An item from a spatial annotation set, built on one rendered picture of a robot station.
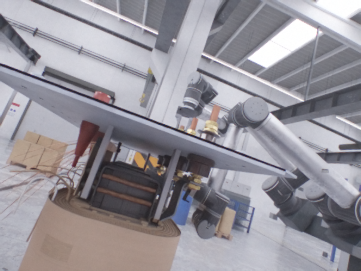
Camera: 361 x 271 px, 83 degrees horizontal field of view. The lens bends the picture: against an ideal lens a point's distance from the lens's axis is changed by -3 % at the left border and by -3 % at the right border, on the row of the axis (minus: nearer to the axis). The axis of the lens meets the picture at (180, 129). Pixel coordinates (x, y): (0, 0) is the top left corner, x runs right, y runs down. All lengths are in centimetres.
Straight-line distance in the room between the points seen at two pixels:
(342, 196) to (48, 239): 142
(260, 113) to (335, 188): 60
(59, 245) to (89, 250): 8
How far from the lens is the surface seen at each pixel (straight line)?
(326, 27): 1184
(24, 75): 51
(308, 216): 249
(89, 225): 70
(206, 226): 129
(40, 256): 77
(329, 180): 146
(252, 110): 124
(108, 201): 82
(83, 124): 95
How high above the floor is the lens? 127
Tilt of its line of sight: 11 degrees up
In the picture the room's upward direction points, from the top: 18 degrees clockwise
